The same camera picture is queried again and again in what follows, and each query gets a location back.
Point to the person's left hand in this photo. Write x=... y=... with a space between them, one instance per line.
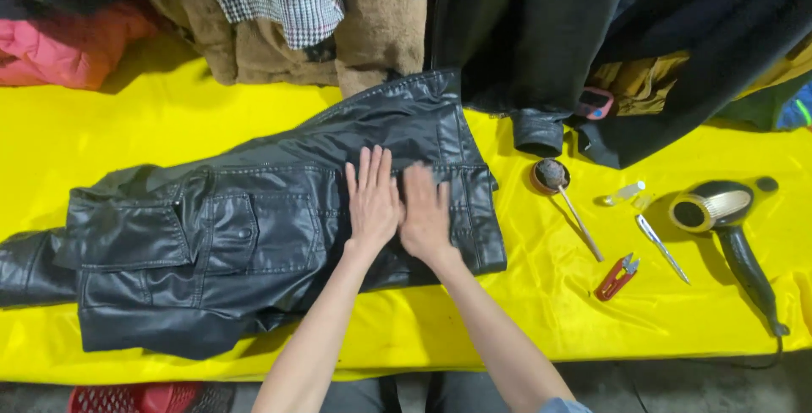
x=373 y=213

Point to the person's right hand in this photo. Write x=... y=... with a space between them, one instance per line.
x=426 y=226

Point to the person's right fingers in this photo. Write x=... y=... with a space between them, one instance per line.
x=426 y=184

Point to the black leather jacket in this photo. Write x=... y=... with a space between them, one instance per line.
x=222 y=241

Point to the round tin of brown polish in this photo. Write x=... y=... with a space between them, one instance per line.
x=540 y=179

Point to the brown fleece garment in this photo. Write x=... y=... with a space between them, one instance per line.
x=374 y=26

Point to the black leather coat with cuff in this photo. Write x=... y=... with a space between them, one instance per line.
x=501 y=32

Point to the pink framed phone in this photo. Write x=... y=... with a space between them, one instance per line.
x=595 y=103

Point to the yellow table cloth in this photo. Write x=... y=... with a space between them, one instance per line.
x=571 y=311

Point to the small clear glass bottle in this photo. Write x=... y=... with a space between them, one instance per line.
x=625 y=193

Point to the person's grey trousers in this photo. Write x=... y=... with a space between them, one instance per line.
x=438 y=394

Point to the red thread snips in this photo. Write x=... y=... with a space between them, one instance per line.
x=615 y=278

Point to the mustard yellow garment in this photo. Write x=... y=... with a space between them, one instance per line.
x=641 y=86

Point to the silver metal tweezers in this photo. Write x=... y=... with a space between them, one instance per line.
x=661 y=248

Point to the person's blue sleeve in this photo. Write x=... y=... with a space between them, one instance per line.
x=564 y=406

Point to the black and gold hair dryer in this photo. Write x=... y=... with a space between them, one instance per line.
x=729 y=229

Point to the black wool coat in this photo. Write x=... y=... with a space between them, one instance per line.
x=698 y=32

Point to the small black round cap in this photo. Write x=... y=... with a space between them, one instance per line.
x=766 y=184

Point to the green and blue garment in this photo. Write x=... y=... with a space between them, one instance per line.
x=777 y=105

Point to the red plastic basket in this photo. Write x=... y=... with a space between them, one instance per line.
x=136 y=398

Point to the pink garment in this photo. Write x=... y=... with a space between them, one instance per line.
x=70 y=48

